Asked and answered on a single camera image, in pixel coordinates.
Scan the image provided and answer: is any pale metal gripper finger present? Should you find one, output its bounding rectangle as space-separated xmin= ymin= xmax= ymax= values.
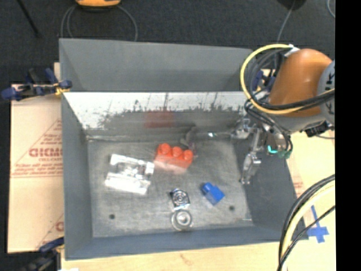
xmin=249 ymin=154 xmax=262 ymax=178
xmin=239 ymin=153 xmax=252 ymax=186

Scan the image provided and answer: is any blue small block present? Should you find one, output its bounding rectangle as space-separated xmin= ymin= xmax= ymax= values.
xmin=200 ymin=182 xmax=226 ymax=206

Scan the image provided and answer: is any square clear glass dish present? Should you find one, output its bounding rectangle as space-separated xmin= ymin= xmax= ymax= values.
xmin=169 ymin=188 xmax=191 ymax=211

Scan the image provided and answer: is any red toy building brick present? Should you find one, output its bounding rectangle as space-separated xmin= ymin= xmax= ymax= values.
xmin=153 ymin=143 xmax=195 ymax=171

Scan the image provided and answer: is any clear plastic packet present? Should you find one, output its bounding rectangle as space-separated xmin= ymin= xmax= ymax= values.
xmin=104 ymin=153 xmax=156 ymax=195

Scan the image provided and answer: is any grey metal bin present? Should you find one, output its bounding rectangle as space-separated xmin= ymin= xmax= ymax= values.
xmin=58 ymin=38 xmax=309 ymax=260

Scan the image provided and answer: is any brown cardboard board, red print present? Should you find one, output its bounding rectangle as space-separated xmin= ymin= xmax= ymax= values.
xmin=7 ymin=62 xmax=336 ymax=254

